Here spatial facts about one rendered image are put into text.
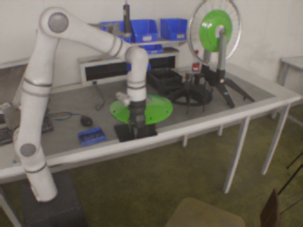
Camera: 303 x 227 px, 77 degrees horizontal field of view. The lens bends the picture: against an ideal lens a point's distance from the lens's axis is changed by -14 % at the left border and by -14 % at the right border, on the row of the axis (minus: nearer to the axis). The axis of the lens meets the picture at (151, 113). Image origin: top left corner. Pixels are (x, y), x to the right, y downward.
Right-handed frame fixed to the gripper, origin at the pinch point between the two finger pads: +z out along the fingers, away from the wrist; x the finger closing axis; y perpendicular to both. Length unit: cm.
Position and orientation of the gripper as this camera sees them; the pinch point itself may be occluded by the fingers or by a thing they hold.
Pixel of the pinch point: (133, 136)
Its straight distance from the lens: 96.3
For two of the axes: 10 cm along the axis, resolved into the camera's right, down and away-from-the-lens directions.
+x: -5.1, -4.2, 7.5
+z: 0.0, 8.7, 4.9
